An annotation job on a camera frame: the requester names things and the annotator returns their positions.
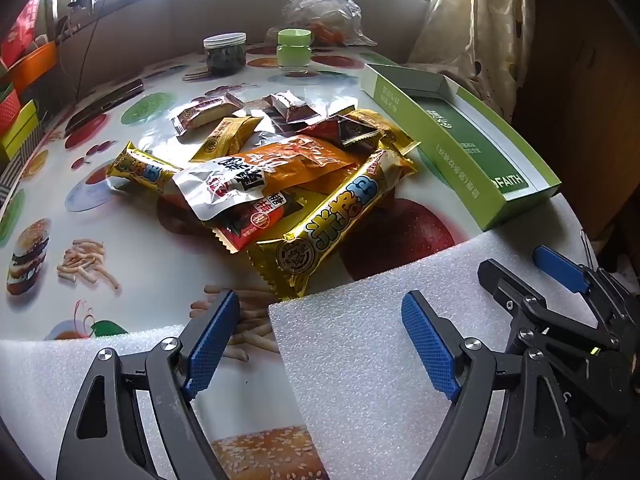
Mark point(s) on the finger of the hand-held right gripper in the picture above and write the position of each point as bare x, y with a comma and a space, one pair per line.
510, 290
560, 270

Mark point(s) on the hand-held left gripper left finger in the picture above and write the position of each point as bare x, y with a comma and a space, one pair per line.
212, 345

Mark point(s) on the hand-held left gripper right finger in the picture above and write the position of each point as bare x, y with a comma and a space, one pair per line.
430, 345

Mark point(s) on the red black snack packet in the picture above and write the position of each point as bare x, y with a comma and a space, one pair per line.
250, 227

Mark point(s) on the green cardboard box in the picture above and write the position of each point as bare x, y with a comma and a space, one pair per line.
475, 160

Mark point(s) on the gold long snack bar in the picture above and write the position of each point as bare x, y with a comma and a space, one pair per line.
330, 220
140, 167

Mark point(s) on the gold candy packet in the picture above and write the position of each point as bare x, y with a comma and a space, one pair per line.
395, 135
225, 135

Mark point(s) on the dark triangular snack packet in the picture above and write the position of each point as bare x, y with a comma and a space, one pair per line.
355, 132

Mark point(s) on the white brown cake packet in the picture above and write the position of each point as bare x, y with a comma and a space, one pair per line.
205, 112

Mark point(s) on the brown candy packet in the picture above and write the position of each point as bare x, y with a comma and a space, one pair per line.
287, 102

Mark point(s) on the white foam sheet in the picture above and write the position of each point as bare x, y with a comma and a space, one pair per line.
40, 385
350, 340

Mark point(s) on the food print tablecloth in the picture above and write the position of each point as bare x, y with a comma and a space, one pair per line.
150, 270

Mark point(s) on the brown wooden cabinet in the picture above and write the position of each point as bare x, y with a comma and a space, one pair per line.
575, 85

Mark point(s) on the dark smartphone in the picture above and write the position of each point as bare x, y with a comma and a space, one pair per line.
107, 105

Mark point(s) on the cream patterned curtain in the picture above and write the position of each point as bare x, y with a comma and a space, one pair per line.
460, 20

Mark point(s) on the clear jar white lid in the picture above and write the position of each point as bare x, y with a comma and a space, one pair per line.
225, 57

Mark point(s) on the yellow-green box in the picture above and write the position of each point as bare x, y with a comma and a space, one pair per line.
20, 125

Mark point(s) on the red box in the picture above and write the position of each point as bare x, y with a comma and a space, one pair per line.
7, 107

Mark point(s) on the clear jar green lid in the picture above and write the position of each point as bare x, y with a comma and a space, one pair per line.
294, 40

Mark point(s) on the orange box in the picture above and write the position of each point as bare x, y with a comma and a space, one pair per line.
35, 67

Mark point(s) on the clear plastic bag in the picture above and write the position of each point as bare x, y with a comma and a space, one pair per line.
325, 5

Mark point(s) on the red bag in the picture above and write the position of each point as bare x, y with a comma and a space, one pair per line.
22, 30

